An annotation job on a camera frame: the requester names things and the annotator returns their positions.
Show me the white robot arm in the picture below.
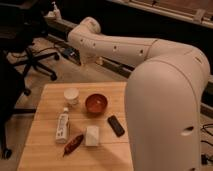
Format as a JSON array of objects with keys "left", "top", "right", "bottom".
[{"left": 68, "top": 17, "right": 210, "bottom": 171}]

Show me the red wooden bowl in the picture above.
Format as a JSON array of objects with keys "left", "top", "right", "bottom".
[{"left": 85, "top": 93, "right": 108, "bottom": 115}]

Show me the white paper cup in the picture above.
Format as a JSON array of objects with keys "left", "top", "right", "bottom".
[{"left": 64, "top": 88, "right": 79, "bottom": 105}]

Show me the black remote device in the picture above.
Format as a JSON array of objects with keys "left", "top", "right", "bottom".
[{"left": 107, "top": 115, "right": 125, "bottom": 137}]

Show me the power strip on floor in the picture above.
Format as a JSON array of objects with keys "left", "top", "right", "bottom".
[{"left": 62, "top": 47, "right": 81, "bottom": 65}]

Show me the white rectangular box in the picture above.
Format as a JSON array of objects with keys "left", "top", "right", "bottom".
[{"left": 85, "top": 125, "right": 99, "bottom": 146}]

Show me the reddish brown pouch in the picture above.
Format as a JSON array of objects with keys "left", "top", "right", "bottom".
[{"left": 63, "top": 134, "right": 84, "bottom": 156}]

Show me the white tube bottle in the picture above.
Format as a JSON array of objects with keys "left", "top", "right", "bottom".
[{"left": 55, "top": 107, "right": 69, "bottom": 144}]

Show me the white spray bottle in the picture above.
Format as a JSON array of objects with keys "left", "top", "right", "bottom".
[{"left": 52, "top": 1, "right": 62, "bottom": 20}]

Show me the black office chair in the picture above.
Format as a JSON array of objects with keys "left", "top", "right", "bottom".
[{"left": 0, "top": 0, "right": 59, "bottom": 159}]

